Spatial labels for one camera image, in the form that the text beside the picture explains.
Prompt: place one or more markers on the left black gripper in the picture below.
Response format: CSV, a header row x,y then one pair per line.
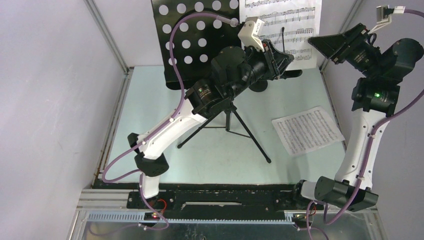
x,y
275,62

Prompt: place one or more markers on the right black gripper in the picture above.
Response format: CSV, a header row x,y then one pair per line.
x,y
336,46

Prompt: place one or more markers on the sheet music page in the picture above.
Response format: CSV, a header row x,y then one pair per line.
x,y
307,131
288,24

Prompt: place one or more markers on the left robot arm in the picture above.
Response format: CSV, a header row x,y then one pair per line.
x,y
233,70

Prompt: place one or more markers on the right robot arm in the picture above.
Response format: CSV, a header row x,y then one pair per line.
x,y
375,97

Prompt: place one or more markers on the right black microphone stand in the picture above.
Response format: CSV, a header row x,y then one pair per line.
x,y
259,86

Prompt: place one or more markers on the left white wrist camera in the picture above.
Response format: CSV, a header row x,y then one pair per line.
x,y
249,33

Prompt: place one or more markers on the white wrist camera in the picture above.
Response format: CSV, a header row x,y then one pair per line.
x,y
384,16
249,33

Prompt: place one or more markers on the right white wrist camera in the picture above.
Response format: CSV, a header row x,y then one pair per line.
x,y
384,16

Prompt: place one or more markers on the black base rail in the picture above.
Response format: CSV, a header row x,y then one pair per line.
x,y
229,202

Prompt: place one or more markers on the aluminium frame rail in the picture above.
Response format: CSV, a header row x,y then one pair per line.
x,y
117,211

